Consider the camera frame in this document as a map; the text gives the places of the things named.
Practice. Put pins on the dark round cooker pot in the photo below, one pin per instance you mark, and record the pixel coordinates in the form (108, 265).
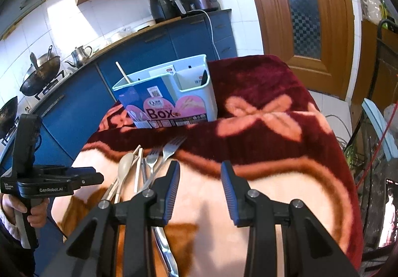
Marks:
(207, 5)

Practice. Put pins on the black air fryer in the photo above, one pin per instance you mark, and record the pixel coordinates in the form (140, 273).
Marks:
(163, 10)

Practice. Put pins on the light blue utensil box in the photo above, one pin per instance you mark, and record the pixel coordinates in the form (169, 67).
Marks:
(169, 95)

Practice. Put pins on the light blue chair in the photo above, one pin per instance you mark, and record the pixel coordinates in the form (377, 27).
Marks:
(379, 124)

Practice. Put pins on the steel kettle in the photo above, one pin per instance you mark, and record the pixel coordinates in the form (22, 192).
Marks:
(80, 56)

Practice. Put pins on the left hand white cuff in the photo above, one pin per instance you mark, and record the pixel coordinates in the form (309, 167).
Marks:
(10, 205)

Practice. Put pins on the red floral blanket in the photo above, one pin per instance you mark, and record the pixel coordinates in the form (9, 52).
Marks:
(275, 137)

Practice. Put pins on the blue base cabinets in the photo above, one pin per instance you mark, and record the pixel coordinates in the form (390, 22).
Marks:
(85, 125)

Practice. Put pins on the cream chopstick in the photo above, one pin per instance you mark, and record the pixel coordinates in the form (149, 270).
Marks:
(138, 170)
(122, 72)

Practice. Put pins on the cream plastic spoon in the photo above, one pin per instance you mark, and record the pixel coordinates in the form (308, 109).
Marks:
(123, 169)

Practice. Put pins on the gas stove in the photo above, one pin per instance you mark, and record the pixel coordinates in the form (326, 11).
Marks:
(27, 103)

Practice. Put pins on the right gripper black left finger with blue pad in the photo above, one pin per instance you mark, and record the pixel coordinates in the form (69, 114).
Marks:
(90, 249)

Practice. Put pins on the cream chopstick on blanket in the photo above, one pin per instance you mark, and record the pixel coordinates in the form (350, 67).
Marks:
(138, 170)

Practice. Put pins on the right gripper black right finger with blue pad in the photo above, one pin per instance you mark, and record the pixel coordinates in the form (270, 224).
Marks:
(308, 248)

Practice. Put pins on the wooden door with glass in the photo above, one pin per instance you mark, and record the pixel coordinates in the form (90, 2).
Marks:
(314, 37)

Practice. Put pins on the black wok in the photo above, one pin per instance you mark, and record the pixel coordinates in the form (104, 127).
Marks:
(41, 72)

